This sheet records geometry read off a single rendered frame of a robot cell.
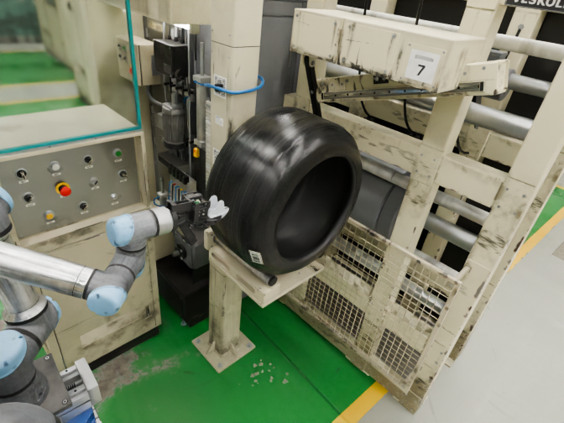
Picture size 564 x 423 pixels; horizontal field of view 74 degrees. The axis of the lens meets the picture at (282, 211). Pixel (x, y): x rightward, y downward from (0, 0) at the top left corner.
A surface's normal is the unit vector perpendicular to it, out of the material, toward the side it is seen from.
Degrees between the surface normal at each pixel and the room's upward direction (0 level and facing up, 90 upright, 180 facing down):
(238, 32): 90
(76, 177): 90
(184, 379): 0
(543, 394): 0
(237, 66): 90
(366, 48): 90
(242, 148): 45
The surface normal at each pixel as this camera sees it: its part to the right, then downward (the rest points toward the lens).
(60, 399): 0.11, -0.84
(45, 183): 0.69, 0.45
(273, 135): -0.24, -0.60
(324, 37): -0.71, 0.31
